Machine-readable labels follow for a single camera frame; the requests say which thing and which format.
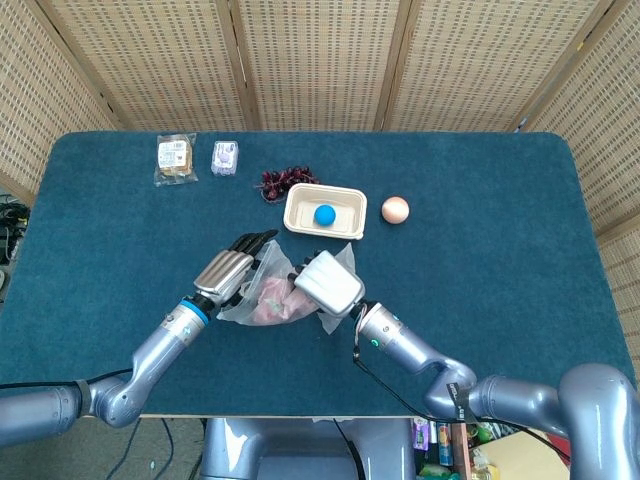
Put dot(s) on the grey-blue robot torso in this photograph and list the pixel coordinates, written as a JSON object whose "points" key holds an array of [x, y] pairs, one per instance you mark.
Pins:
{"points": [[300, 445]]}

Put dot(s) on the beige food container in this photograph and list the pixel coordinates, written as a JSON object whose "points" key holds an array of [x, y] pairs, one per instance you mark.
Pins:
{"points": [[300, 210]]}

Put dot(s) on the blue ball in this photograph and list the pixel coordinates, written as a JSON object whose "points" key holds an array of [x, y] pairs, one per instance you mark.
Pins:
{"points": [[325, 215]]}

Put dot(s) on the pink floral clothes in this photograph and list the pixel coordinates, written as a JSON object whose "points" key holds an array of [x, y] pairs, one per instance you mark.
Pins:
{"points": [[275, 300]]}

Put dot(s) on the bunch of red grapes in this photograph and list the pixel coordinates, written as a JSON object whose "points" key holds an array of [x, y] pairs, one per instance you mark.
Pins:
{"points": [[280, 180]]}

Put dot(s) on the peach coloured ball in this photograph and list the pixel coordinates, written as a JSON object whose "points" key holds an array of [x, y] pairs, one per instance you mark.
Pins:
{"points": [[395, 210]]}

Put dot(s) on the beige cardboard sheet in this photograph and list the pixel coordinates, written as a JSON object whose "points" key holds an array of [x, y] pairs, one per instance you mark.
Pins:
{"points": [[520, 460]]}

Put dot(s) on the packaged bread in clear wrap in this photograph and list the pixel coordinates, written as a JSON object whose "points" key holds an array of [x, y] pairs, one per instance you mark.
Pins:
{"points": [[175, 155]]}

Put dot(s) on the transparent plastic bag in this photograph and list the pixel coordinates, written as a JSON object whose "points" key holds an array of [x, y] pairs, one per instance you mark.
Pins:
{"points": [[275, 257]]}

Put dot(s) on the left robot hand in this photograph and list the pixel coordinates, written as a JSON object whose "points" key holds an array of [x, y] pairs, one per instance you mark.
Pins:
{"points": [[225, 275]]}

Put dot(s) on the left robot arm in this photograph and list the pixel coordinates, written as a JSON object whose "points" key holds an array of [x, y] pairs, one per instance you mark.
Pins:
{"points": [[165, 340]]}

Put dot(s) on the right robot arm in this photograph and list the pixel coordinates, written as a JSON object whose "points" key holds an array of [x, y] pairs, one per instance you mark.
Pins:
{"points": [[400, 340]]}

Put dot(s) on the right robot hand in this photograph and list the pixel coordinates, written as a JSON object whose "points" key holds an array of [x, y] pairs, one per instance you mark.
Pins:
{"points": [[330, 285]]}

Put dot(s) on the woven folding screen panel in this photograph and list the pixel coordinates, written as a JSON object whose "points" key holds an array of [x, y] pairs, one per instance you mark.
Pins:
{"points": [[475, 65], [150, 65], [30, 100], [320, 65], [600, 125]]}

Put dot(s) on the small purple packet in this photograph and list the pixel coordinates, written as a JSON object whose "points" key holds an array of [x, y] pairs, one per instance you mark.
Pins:
{"points": [[224, 157]]}

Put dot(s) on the purple snack packet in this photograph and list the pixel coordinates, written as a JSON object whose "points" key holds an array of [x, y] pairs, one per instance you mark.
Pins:
{"points": [[421, 434]]}

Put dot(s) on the brown wooden shelf post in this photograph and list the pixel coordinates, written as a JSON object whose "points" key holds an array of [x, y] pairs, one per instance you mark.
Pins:
{"points": [[461, 455]]}

